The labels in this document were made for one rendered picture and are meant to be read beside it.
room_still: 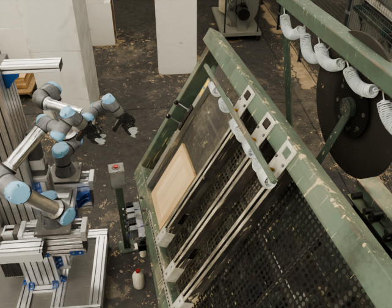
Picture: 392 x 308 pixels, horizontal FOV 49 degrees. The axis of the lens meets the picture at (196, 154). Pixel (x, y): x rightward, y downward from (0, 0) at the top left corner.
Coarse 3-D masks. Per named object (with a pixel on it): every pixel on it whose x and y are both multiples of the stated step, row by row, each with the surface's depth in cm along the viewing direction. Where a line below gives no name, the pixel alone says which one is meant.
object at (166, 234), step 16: (240, 112) 231; (224, 144) 243; (208, 160) 253; (224, 160) 249; (208, 176) 254; (192, 192) 259; (176, 208) 270; (192, 208) 267; (176, 224) 272; (160, 240) 277
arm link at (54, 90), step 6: (48, 84) 293; (54, 84) 295; (48, 90) 289; (54, 90) 293; (60, 90) 299; (54, 96) 294; (54, 114) 302; (72, 132) 313; (66, 138) 310; (72, 138) 312; (72, 144) 312; (78, 144) 317
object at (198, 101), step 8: (208, 80) 288; (208, 88) 289; (200, 96) 292; (192, 104) 299; (200, 104) 295; (192, 112) 298; (184, 128) 304; (176, 136) 307; (176, 144) 311; (168, 152) 313; (160, 160) 319; (160, 168) 320; (152, 176) 324; (152, 184) 327
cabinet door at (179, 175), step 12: (180, 156) 298; (168, 168) 309; (180, 168) 293; (192, 168) 280; (168, 180) 304; (180, 180) 288; (192, 180) 274; (156, 192) 315; (168, 192) 299; (180, 192) 283; (156, 204) 309; (168, 204) 294; (168, 216) 288
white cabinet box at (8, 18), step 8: (0, 0) 599; (8, 0) 600; (0, 8) 605; (8, 8) 606; (16, 8) 607; (0, 16) 612; (8, 16) 613; (16, 16) 614; (0, 24) 619; (8, 24) 620; (16, 24) 621
